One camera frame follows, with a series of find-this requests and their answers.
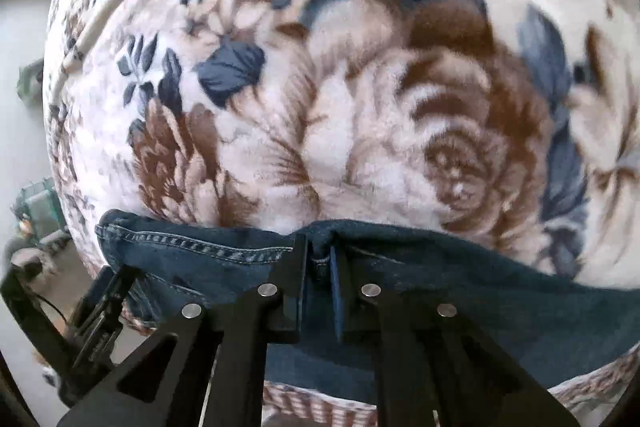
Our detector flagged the dark blue denim pants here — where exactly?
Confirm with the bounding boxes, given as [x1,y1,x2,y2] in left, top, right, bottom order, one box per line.
[96,210,639,404]

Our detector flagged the green glass side table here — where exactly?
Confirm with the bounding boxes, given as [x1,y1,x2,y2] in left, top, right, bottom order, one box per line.
[11,178,70,253]

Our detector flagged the floral cream fleece blanket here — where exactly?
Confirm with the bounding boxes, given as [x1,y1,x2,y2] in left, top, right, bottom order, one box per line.
[43,0,639,426]

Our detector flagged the pale green wall fixture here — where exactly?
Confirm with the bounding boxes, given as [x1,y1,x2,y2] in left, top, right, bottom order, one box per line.
[16,58,43,105]

